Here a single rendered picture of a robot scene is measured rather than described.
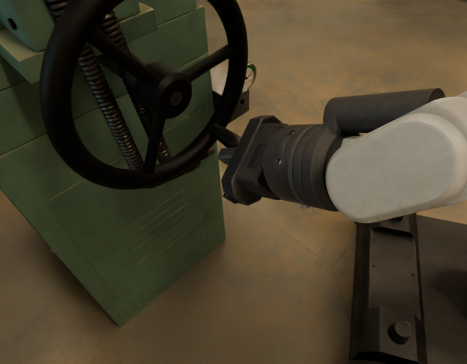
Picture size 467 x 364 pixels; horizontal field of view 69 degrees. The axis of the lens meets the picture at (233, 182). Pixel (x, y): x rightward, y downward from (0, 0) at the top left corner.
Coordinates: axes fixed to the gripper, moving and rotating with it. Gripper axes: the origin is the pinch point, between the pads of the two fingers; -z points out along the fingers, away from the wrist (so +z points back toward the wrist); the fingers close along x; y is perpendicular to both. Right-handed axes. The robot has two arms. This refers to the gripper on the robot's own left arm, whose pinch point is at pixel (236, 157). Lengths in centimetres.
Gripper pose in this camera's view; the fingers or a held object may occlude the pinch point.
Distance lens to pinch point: 48.0
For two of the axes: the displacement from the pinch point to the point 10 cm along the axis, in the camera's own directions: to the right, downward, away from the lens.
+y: -6.9, -4.4, -5.8
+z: 5.9, 1.2, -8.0
